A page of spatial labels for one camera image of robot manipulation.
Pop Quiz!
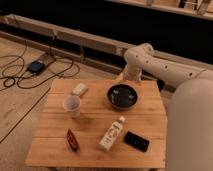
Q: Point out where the red brown snack packet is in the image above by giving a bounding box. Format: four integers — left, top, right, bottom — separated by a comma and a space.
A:
67, 130, 79, 151

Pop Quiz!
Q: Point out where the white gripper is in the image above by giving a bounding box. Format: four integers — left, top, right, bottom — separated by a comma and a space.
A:
123, 65, 142, 83

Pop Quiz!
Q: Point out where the white plastic bottle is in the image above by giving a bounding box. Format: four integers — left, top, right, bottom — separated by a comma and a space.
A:
99, 116, 125, 151

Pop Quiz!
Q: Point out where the blue power adapter box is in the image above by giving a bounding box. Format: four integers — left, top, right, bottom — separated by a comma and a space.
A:
27, 61, 45, 74

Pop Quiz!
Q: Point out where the dark ceramic bowl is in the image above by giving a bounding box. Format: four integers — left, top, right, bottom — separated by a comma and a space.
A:
107, 84, 138, 110

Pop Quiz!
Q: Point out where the wooden table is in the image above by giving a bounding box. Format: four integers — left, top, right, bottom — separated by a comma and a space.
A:
25, 79, 167, 168

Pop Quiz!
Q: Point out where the black rectangular phone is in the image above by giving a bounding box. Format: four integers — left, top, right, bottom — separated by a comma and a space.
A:
124, 131, 149, 152

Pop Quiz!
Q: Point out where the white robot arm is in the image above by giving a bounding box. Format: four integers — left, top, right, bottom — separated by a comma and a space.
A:
123, 43, 213, 171

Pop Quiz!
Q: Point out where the white paper cup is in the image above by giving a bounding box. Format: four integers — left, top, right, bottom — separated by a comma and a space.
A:
63, 95, 81, 118

